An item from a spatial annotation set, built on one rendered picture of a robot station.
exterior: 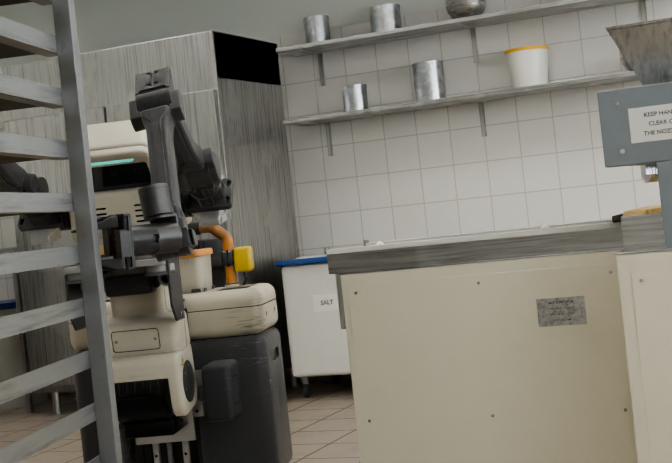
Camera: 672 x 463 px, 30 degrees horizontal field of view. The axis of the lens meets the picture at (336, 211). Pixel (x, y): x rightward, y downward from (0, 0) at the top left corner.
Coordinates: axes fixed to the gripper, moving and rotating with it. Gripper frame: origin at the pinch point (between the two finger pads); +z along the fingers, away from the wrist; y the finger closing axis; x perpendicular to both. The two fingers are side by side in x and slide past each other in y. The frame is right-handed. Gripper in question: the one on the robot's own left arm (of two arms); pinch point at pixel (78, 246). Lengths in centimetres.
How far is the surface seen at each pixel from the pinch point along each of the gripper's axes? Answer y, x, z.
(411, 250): 9, 23, -97
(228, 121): -55, 370, -272
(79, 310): 10.6, -7.9, 4.7
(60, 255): 1.0, -12.2, 9.1
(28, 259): 0.9, -21.9, 18.9
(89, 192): -9.1, -7.9, 0.8
